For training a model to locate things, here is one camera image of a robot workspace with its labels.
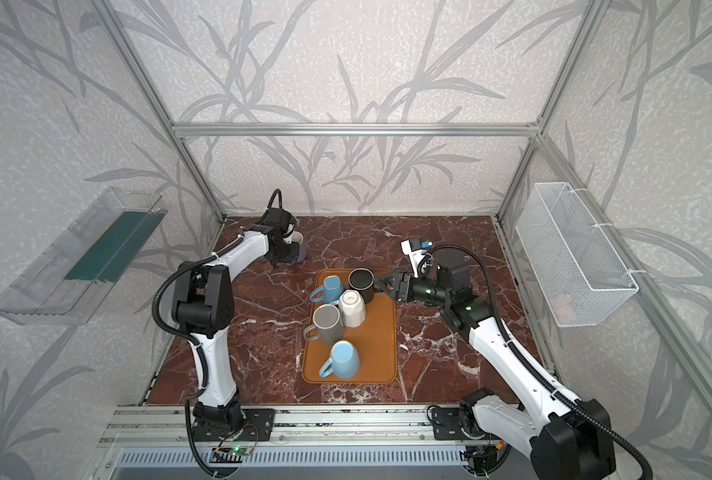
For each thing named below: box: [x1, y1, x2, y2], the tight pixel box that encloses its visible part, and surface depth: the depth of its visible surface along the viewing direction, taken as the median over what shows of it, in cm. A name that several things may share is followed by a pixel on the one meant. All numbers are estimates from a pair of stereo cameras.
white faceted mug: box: [339, 289, 366, 328], surface depth 86 cm
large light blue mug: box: [319, 340, 360, 380], surface depth 78 cm
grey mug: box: [304, 304, 345, 345], surface depth 84 cm
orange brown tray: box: [302, 268, 398, 384], surface depth 88 cm
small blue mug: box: [309, 275, 345, 304], surface depth 91 cm
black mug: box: [348, 267, 375, 304], surface depth 93 cm
